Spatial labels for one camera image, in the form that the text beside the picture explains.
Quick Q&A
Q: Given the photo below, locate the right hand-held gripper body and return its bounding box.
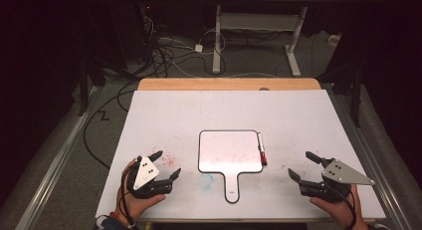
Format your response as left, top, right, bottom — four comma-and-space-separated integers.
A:
299, 157, 376, 204

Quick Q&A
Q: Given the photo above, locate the red whiteboard marker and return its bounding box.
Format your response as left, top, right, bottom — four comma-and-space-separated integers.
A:
257, 131, 269, 167

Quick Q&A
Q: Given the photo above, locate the tangle of floor cables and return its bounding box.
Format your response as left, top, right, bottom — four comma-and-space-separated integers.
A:
140, 4, 228, 79

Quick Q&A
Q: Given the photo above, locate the white metal desk frame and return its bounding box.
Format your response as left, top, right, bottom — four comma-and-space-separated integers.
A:
198, 0, 353, 78

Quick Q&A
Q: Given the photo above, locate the black stand leg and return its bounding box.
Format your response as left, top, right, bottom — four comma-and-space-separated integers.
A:
77, 55, 90, 117

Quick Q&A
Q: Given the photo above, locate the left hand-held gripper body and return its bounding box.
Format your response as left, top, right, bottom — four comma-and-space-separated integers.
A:
127, 154, 174, 200

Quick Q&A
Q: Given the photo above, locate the small handheld whiteboard paddle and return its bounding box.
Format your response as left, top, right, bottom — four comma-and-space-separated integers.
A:
197, 128, 265, 205

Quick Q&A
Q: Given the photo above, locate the long black floor cable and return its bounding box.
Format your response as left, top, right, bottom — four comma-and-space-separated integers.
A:
82, 80, 140, 170

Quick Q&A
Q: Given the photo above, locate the large white table cover sheet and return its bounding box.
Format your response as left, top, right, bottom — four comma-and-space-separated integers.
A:
95, 89, 387, 221

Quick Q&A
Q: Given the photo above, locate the person's left hand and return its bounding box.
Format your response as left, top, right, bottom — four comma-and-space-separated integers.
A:
115, 158, 166, 225

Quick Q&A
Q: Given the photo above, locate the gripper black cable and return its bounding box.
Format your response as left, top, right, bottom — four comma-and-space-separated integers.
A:
119, 163, 137, 228
324, 181, 359, 230

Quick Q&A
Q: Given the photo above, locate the silver metal floor rail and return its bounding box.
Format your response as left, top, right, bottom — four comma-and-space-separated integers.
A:
14, 86, 103, 230
326, 90, 413, 230

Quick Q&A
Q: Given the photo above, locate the white power strip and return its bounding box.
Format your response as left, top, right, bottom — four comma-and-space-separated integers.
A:
326, 33, 342, 48

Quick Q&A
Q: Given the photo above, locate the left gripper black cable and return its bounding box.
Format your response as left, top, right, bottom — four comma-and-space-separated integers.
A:
119, 163, 137, 228

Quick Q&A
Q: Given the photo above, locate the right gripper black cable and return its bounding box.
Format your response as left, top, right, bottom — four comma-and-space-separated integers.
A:
324, 181, 359, 230

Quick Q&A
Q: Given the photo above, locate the wooden table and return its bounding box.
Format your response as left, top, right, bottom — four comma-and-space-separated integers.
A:
132, 77, 378, 224

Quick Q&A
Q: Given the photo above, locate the person's right hand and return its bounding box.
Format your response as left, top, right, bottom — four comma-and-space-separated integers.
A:
310, 184, 361, 230

